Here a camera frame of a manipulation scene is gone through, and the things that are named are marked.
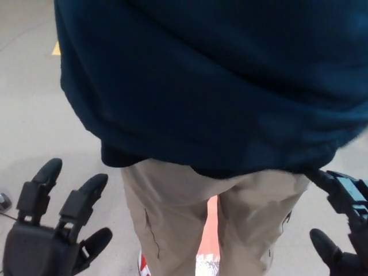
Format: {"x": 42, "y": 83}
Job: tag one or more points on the red and white sneaker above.
{"x": 143, "y": 264}

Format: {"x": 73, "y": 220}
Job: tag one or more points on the beige trousers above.
{"x": 178, "y": 201}

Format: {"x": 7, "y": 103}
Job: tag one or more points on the small grey floor device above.
{"x": 4, "y": 201}

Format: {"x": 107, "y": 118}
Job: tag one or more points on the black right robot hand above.
{"x": 356, "y": 218}

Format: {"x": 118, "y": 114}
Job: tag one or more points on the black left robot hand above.
{"x": 31, "y": 247}

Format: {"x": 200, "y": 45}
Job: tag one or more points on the orange floor tape patch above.
{"x": 211, "y": 230}

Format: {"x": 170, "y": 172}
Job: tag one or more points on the navy blue coat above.
{"x": 201, "y": 86}

